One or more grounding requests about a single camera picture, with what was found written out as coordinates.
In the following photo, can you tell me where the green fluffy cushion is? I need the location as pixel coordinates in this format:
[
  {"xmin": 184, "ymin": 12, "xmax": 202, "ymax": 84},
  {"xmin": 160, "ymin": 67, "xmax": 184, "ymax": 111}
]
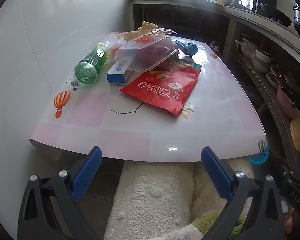
[{"xmin": 191, "ymin": 209, "xmax": 246, "ymax": 236}]

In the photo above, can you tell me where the yellow plastic bag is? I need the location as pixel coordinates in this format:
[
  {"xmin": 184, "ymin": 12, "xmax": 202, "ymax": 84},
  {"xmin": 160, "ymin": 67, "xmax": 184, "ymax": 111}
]
[{"xmin": 290, "ymin": 116, "xmax": 300, "ymax": 153}]

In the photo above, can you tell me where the green plastic bottle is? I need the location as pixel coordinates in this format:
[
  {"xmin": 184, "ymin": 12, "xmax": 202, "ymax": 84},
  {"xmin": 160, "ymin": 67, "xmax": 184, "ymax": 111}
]
[{"xmin": 73, "ymin": 41, "xmax": 115, "ymax": 87}]

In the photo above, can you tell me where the clear plastic food container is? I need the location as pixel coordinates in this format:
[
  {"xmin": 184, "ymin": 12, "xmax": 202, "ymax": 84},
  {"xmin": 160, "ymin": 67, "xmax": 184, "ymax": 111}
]
[{"xmin": 117, "ymin": 35, "xmax": 178, "ymax": 72}]

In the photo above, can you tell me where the concrete kitchen counter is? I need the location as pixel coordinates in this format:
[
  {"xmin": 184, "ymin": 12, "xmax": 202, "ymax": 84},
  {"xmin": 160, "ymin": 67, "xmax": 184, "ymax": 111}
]
[{"xmin": 127, "ymin": 0, "xmax": 300, "ymax": 64}]

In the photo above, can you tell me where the blue white toothpaste box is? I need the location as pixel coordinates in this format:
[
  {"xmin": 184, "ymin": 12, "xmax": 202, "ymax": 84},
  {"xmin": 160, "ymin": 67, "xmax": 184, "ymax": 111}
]
[{"xmin": 106, "ymin": 60, "xmax": 135, "ymax": 86}]

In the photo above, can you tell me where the blue plastic basket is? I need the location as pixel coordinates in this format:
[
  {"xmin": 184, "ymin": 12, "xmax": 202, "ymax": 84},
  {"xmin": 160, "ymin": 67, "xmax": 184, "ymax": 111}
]
[{"xmin": 247, "ymin": 150, "xmax": 270, "ymax": 165}]

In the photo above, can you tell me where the pink basin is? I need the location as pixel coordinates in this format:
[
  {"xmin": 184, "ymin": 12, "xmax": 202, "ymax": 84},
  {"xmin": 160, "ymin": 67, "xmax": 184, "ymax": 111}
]
[{"xmin": 276, "ymin": 85, "xmax": 300, "ymax": 119}]

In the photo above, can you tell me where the blue wrapper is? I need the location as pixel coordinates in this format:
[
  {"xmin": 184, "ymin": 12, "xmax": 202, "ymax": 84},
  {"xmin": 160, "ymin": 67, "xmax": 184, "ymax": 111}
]
[{"xmin": 174, "ymin": 39, "xmax": 198, "ymax": 56}]

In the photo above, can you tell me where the black wok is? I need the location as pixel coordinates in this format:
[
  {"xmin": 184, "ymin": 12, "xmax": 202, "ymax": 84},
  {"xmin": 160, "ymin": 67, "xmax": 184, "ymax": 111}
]
[{"xmin": 260, "ymin": 3, "xmax": 290, "ymax": 27}]

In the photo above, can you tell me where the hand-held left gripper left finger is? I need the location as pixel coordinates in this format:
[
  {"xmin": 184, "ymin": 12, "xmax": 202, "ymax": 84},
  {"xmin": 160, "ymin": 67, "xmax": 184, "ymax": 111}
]
[{"xmin": 17, "ymin": 146, "xmax": 103, "ymax": 240}]

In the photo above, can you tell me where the stack of white bowls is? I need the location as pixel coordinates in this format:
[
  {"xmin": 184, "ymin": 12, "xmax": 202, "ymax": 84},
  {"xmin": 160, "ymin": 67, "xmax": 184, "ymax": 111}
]
[{"xmin": 252, "ymin": 49, "xmax": 273, "ymax": 73}]

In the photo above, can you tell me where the red snack bag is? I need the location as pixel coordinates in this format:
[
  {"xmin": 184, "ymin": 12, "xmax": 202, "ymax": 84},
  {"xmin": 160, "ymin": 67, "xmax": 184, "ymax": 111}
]
[{"xmin": 119, "ymin": 61, "xmax": 202, "ymax": 115}]

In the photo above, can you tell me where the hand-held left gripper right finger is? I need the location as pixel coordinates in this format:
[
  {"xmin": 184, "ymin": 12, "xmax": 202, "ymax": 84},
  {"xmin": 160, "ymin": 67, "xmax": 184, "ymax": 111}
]
[{"xmin": 201, "ymin": 147, "xmax": 286, "ymax": 240}]

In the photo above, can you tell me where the patterned lower shelf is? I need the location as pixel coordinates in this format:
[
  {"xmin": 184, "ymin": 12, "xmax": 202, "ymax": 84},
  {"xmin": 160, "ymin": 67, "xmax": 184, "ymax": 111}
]
[{"xmin": 231, "ymin": 51, "xmax": 300, "ymax": 170}]

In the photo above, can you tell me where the white fluffy blanket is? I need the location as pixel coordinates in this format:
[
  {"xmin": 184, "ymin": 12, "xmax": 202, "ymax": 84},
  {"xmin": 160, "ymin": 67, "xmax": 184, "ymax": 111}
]
[{"xmin": 104, "ymin": 161, "xmax": 255, "ymax": 240}]

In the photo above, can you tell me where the white plastic bag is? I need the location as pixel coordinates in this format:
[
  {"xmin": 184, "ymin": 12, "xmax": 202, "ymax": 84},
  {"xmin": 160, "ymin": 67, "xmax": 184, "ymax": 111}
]
[{"xmin": 240, "ymin": 38, "xmax": 257, "ymax": 58}]

